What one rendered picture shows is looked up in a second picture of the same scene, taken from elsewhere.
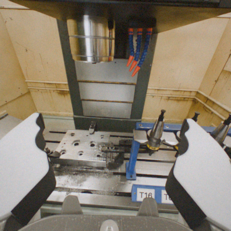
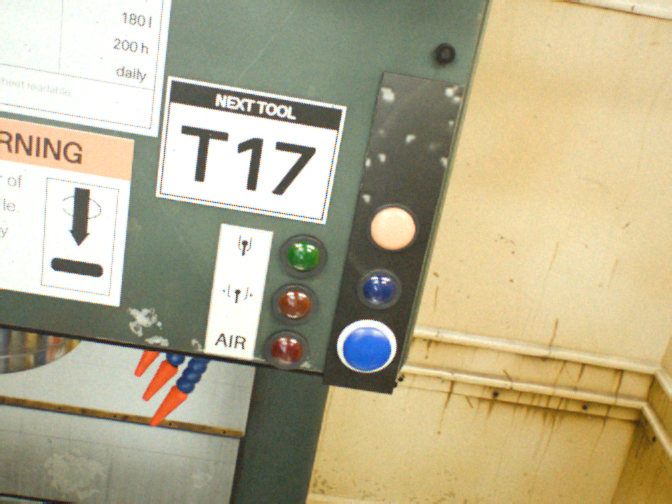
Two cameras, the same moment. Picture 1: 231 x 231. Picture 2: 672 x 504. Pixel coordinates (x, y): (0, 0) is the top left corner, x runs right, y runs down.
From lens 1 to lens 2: 0.43 m
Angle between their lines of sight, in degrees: 11
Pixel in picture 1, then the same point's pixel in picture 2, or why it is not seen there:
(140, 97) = (294, 406)
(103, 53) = (25, 343)
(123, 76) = not seen: hidden behind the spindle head
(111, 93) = (117, 374)
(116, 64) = not seen: hidden behind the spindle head
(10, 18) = not seen: outside the picture
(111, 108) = (116, 458)
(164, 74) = (465, 263)
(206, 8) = (301, 370)
